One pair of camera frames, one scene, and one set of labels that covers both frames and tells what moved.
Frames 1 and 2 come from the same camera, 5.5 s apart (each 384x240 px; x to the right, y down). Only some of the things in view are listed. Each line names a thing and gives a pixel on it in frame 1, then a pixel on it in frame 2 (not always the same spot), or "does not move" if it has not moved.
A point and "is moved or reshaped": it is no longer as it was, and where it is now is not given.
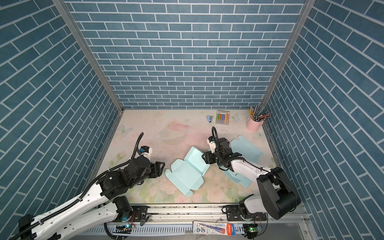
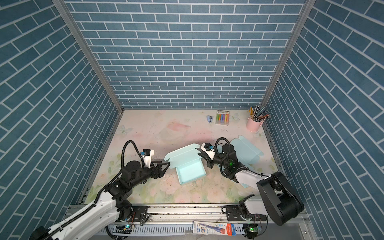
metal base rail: (182, 214) does not move
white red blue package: (213, 228) does not move
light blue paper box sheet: (187, 175) is moved or reshaped
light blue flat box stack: (243, 147) does not move
